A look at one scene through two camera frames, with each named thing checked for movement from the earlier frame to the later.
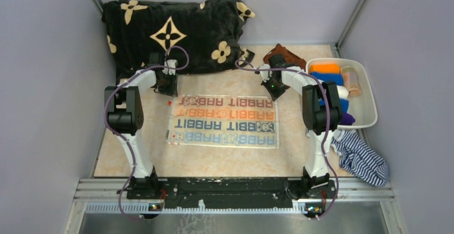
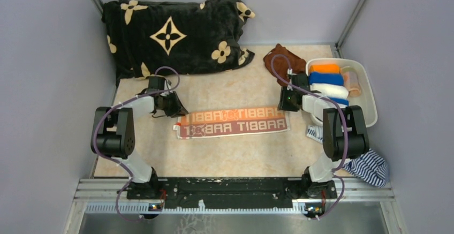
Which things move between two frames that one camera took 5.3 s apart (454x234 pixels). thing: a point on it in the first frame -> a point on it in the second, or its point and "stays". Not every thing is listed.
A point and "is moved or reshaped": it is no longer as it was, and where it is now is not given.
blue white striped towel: (356, 157) stays
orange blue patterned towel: (224, 121) is moved or reshaped
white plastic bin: (362, 106) stays
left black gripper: (172, 90) -> (178, 109)
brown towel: (290, 58) stays
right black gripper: (274, 95) -> (283, 105)
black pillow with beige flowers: (210, 31) stays
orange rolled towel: (330, 68) stays
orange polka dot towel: (350, 81) stays
